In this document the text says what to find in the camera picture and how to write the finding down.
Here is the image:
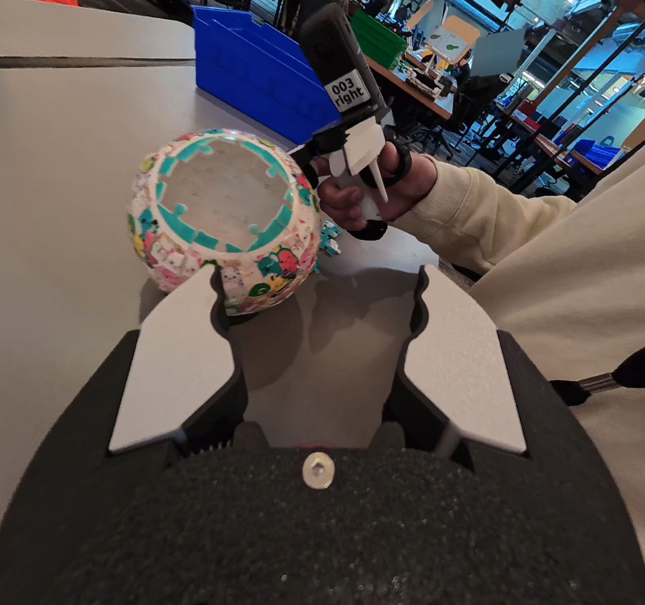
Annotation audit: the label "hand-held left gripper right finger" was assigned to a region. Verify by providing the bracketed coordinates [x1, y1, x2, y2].
[384, 264, 528, 459]

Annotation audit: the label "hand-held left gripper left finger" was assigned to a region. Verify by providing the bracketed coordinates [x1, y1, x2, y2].
[107, 264, 249, 456]

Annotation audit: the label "colourful puzzle ball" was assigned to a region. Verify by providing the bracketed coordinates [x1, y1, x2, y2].
[126, 129, 321, 317]

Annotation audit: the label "person's right forearm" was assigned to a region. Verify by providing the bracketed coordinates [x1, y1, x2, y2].
[393, 154, 580, 275]

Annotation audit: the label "person's right hand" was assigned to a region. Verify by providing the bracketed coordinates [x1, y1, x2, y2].
[317, 140, 439, 232]

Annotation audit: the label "green plastic bin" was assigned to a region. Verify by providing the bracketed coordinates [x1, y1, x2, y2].
[351, 9, 407, 70]

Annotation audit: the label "long wooden workbench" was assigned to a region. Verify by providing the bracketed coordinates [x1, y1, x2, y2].
[364, 53, 454, 120]

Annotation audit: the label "black office chair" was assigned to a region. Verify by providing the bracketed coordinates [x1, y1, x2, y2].
[403, 68, 487, 162]

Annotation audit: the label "blue plastic bin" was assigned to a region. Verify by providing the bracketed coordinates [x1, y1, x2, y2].
[191, 4, 342, 145]

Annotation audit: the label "tan board green shapes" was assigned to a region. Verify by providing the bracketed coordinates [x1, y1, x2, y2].
[427, 14, 480, 78]

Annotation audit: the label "black badge reel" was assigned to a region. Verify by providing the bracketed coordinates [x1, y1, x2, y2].
[549, 348, 645, 406]

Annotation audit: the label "row of blue storage bins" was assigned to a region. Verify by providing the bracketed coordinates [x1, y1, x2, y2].
[572, 139, 624, 172]

